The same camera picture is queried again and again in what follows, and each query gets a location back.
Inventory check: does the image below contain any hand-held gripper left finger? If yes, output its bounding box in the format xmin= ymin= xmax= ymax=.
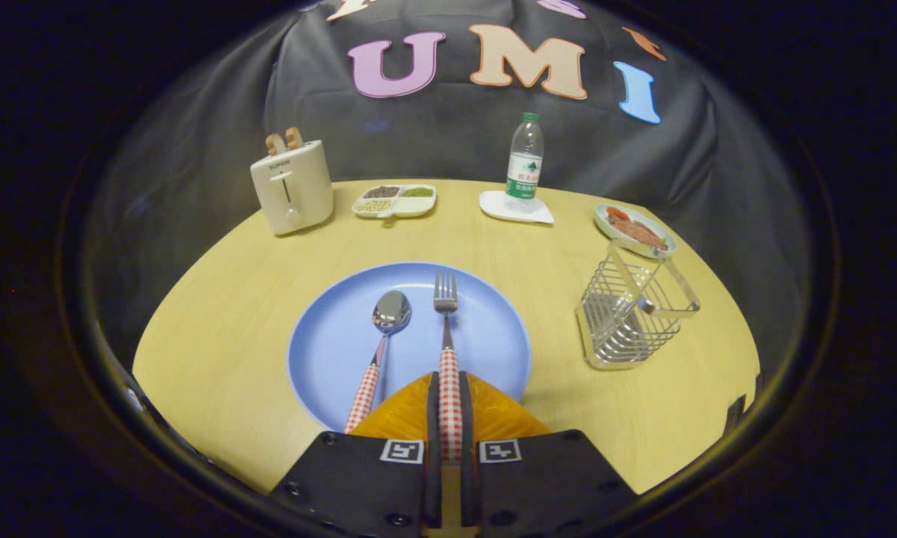
xmin=268 ymin=371 xmax=443 ymax=538

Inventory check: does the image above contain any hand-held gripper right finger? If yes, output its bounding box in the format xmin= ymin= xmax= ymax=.
xmin=458 ymin=371 xmax=638 ymax=538

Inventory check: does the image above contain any spoon with red checkered handle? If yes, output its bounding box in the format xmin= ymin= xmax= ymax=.
xmin=344 ymin=290 xmax=412 ymax=434

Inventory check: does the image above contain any fork with red checkered handle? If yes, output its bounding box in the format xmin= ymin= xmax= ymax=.
xmin=434 ymin=269 xmax=462 ymax=460

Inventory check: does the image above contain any blue round plate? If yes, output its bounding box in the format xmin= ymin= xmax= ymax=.
xmin=287 ymin=262 xmax=533 ymax=434

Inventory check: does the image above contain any white square coaster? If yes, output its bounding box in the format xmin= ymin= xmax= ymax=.
xmin=479 ymin=190 xmax=555 ymax=225

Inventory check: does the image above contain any white divided dish with grains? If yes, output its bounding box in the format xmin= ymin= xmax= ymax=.
xmin=351 ymin=184 xmax=438 ymax=220

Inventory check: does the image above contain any small pale green plate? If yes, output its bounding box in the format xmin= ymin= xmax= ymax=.
xmin=594 ymin=203 xmax=678 ymax=259

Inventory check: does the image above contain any reddish meat food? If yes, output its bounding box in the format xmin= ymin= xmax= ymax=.
xmin=605 ymin=207 xmax=668 ymax=251

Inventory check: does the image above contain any clear plastic water bottle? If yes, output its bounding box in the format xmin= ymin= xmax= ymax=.
xmin=505 ymin=112 xmax=545 ymax=214

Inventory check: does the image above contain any cream toaster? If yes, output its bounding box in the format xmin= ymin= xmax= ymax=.
xmin=250 ymin=140 xmax=335 ymax=236

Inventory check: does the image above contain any black backdrop cloth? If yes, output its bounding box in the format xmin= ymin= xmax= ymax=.
xmin=82 ymin=0 xmax=816 ymax=374

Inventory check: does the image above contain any metal wire cutlery holder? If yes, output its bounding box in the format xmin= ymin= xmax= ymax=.
xmin=576 ymin=239 xmax=702 ymax=371

